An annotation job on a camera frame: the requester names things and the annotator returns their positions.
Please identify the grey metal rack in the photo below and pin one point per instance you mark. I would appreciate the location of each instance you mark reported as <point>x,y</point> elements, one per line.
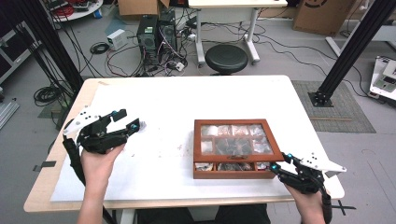
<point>12,53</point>

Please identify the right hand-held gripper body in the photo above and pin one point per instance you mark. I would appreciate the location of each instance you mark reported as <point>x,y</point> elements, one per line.
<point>306,182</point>

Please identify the pile of packets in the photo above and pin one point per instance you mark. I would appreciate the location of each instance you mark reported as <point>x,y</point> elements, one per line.
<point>233,166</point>

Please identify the white power strip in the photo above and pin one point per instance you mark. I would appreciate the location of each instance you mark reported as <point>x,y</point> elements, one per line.
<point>180,66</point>

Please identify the round white table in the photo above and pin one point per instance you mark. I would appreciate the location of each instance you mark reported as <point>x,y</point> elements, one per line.
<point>84,12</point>

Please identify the small clear tea bag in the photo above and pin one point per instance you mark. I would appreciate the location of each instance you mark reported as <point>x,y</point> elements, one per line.
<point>142,125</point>

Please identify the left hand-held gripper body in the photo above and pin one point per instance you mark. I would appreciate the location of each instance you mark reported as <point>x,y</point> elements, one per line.
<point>99,138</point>

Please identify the black tape cross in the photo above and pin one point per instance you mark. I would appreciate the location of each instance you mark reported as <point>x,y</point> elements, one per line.
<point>342,207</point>

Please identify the white desk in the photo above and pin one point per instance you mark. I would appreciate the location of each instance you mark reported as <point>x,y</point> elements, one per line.
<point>236,3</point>

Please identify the cardboard box with black print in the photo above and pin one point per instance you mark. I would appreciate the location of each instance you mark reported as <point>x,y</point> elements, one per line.
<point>323,17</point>

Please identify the black round stool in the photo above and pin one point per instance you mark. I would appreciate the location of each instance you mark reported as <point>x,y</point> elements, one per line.
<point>226,58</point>

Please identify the dark open computer tower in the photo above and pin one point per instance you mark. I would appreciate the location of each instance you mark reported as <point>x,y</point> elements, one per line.
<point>168,32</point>

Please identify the plain cardboard box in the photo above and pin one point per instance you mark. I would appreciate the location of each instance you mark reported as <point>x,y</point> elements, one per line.
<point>138,6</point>

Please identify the wooden box with glass lid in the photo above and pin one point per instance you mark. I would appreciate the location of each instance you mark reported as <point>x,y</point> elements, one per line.
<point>233,174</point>

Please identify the black tape strip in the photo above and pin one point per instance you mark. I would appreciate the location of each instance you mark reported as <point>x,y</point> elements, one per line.
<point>43,166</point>

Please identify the person's left hand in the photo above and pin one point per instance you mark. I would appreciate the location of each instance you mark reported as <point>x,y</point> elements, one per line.
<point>96,169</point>

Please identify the person's right hand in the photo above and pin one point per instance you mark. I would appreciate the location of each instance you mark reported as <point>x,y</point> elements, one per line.
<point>309,205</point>

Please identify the person's black pants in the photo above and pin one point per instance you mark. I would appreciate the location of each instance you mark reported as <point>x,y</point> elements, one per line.
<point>162,216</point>

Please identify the white device with screen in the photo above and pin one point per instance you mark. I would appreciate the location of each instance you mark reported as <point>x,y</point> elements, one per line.
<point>384,79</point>

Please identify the black computer tower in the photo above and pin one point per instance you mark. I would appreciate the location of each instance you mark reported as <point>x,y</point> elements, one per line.
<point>147,37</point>

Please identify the small white box device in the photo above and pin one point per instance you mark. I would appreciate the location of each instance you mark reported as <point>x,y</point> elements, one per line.
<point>116,39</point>

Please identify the white table mat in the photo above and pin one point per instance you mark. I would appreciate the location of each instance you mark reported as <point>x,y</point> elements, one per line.
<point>162,105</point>

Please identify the grey floor mat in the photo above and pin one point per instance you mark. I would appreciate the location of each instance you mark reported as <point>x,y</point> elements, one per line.
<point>345,115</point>

